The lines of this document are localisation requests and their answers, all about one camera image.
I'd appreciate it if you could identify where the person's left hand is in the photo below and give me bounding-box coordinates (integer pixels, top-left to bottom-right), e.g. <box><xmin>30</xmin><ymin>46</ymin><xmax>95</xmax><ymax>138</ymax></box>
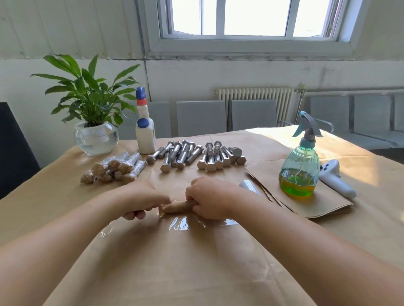
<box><xmin>110</xmin><ymin>179</ymin><xmax>173</xmax><ymax>222</ymax></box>

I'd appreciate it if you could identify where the person's right hand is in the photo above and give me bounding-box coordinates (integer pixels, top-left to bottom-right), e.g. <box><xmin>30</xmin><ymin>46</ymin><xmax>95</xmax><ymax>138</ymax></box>
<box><xmin>185</xmin><ymin>176</ymin><xmax>250</xmax><ymax>222</ymax></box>

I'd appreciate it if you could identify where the white cling film roll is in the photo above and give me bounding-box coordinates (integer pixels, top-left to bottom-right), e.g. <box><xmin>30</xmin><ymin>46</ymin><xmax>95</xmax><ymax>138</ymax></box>
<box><xmin>239</xmin><ymin>179</ymin><xmax>263</xmax><ymax>196</ymax></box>

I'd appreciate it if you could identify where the sheet of clear film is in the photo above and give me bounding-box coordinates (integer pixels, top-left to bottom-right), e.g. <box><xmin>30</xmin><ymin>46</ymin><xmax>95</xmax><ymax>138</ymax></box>
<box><xmin>98</xmin><ymin>211</ymin><xmax>241</xmax><ymax>239</ymax></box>

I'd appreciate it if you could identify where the pile of steel bolts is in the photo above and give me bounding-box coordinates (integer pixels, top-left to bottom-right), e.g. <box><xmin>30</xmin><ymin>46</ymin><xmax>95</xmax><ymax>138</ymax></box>
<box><xmin>146</xmin><ymin>140</ymin><xmax>247</xmax><ymax>174</ymax></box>

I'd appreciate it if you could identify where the steel hex bolt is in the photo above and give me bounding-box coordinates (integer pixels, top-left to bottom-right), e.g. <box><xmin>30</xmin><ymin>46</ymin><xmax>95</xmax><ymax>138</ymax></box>
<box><xmin>91</xmin><ymin>156</ymin><xmax>116</xmax><ymax>175</ymax></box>

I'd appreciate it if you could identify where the green spray bottle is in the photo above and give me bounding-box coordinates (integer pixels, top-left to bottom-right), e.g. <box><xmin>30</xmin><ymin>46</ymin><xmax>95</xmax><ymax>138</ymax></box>
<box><xmin>278</xmin><ymin>111</ymin><xmax>323</xmax><ymax>198</ymax></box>

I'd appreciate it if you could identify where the stack of brown paper sheets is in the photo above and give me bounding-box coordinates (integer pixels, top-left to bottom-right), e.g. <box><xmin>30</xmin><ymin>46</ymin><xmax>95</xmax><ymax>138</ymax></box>
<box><xmin>245</xmin><ymin>158</ymin><xmax>354</xmax><ymax>219</ymax></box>

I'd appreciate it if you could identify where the person's left forearm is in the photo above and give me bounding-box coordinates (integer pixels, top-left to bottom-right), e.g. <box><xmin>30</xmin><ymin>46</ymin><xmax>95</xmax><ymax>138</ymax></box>
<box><xmin>0</xmin><ymin>195</ymin><xmax>130</xmax><ymax>306</ymax></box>

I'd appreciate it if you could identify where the person's right forearm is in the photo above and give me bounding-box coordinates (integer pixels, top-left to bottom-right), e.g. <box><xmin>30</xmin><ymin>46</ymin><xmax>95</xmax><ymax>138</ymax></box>
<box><xmin>237</xmin><ymin>195</ymin><xmax>404</xmax><ymax>306</ymax></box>

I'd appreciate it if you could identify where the white glue bottle blue cap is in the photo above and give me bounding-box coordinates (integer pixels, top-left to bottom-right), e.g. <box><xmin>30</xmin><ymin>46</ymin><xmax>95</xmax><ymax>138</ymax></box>
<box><xmin>135</xmin><ymin>86</ymin><xmax>157</xmax><ymax>155</ymax></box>

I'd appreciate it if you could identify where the round glass vase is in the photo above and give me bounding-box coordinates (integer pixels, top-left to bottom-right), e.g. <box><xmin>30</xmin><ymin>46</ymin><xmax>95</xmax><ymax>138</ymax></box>
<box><xmin>74</xmin><ymin>121</ymin><xmax>120</xmax><ymax>156</ymax></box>

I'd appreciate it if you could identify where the grey chair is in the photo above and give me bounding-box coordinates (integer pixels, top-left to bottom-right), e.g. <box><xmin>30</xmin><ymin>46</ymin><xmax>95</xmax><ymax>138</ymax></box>
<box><xmin>176</xmin><ymin>100</ymin><xmax>227</xmax><ymax>137</ymax></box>
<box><xmin>119</xmin><ymin>102</ymin><xmax>173</xmax><ymax>140</ymax></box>
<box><xmin>303</xmin><ymin>95</ymin><xmax>354</xmax><ymax>133</ymax></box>
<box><xmin>231</xmin><ymin>99</ymin><xmax>279</xmax><ymax>131</ymax></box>
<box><xmin>350</xmin><ymin>93</ymin><xmax>404</xmax><ymax>150</ymax></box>

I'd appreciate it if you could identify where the large brown paper table cover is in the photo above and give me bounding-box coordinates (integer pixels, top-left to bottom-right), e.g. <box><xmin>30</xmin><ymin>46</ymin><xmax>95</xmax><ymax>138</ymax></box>
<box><xmin>0</xmin><ymin>126</ymin><xmax>404</xmax><ymax>306</ymax></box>

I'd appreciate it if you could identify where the white radiator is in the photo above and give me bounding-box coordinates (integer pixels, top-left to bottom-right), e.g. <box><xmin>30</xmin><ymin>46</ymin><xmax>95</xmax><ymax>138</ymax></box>
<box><xmin>216</xmin><ymin>87</ymin><xmax>294</xmax><ymax>127</ymax></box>

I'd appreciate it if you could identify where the green leafy plant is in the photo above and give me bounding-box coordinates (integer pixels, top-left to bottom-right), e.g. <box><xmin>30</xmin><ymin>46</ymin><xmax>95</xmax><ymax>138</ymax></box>
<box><xmin>30</xmin><ymin>53</ymin><xmax>141</xmax><ymax>128</ymax></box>

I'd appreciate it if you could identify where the white handheld controller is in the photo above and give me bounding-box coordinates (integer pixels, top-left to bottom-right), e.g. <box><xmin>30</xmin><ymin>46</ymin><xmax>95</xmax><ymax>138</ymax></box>
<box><xmin>319</xmin><ymin>159</ymin><xmax>358</xmax><ymax>200</ymax></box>

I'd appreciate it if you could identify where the black trash bin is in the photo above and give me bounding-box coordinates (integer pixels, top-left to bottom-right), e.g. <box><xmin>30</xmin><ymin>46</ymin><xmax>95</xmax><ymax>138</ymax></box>
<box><xmin>0</xmin><ymin>102</ymin><xmax>41</xmax><ymax>199</ymax></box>

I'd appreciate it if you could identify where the white framed window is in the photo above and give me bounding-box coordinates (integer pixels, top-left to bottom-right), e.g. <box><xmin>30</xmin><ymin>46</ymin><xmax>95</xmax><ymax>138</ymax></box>
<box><xmin>139</xmin><ymin>0</ymin><xmax>367</xmax><ymax>61</ymax></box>

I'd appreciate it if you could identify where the white vertical blind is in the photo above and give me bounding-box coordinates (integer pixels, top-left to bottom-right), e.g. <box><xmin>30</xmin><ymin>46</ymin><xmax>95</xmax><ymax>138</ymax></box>
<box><xmin>0</xmin><ymin>0</ymin><xmax>145</xmax><ymax>61</ymax></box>

